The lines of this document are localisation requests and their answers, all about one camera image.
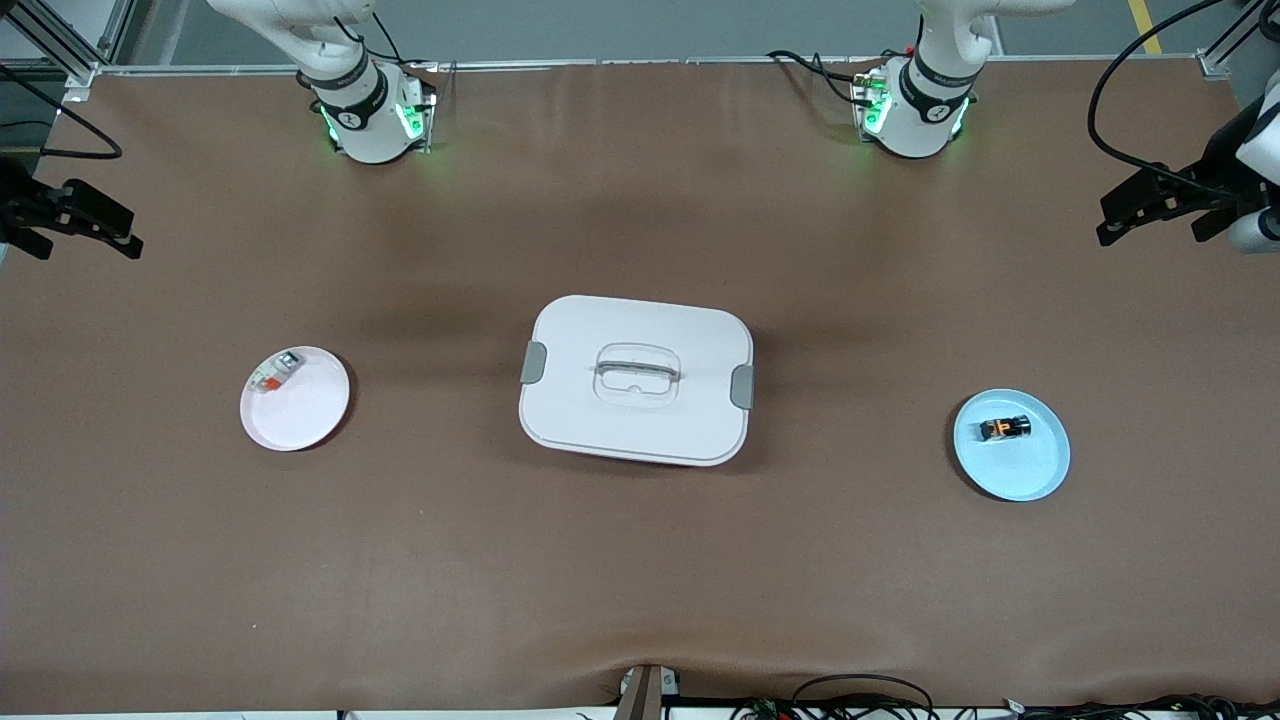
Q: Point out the brown table cover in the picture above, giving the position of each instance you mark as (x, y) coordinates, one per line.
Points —
(640, 560)

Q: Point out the light blue round plate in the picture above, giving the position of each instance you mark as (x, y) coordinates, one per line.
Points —
(1015, 470)

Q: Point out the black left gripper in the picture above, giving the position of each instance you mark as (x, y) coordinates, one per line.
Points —
(1212, 164)

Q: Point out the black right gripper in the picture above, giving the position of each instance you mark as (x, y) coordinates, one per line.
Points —
(18, 203)

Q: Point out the brown post with metal bracket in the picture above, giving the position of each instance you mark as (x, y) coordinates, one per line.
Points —
(645, 695)

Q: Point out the aluminium frame with black struts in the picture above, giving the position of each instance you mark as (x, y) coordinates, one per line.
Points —
(78, 85)

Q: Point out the pink round plate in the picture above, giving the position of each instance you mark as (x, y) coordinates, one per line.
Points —
(300, 415)

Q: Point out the white lidded box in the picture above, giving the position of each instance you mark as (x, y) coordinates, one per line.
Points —
(635, 400)

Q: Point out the silver table edge rail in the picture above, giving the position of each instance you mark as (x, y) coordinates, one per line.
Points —
(650, 62)

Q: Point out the aluminium frame corner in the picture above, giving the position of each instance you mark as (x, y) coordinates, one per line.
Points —
(1215, 65)

